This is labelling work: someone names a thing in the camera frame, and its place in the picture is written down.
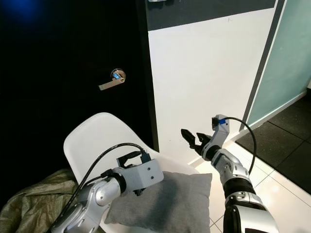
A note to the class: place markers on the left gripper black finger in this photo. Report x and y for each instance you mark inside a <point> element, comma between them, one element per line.
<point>132,155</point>
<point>138,191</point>

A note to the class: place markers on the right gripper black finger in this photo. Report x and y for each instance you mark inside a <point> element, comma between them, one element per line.
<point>189,137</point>
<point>203,137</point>

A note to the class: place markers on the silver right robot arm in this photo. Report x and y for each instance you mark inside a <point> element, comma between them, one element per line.
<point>235,170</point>

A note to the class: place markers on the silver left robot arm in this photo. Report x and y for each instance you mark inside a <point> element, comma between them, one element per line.
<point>92,199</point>

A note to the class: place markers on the white plastic shell chair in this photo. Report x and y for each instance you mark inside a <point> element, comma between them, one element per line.
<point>97,141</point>

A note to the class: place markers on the grey square cushion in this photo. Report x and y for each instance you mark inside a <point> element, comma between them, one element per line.
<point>175,199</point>

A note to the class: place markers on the olive woven sack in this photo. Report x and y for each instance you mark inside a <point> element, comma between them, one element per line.
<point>29,208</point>

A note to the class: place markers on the frosted glass door panel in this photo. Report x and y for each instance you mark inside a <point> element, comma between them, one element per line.
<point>289,58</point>

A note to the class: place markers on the black door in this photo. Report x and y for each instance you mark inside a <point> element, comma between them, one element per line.
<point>58,58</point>

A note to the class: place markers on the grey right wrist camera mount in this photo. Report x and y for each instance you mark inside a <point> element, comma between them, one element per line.
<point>219,131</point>

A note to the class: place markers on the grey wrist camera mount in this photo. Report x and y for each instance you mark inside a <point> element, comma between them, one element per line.
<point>219,131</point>
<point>146,174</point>

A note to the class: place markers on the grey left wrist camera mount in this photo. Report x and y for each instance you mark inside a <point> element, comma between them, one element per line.
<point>146,174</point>

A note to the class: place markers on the white wall-mounted box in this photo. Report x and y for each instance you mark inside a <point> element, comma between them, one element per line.
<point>158,0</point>

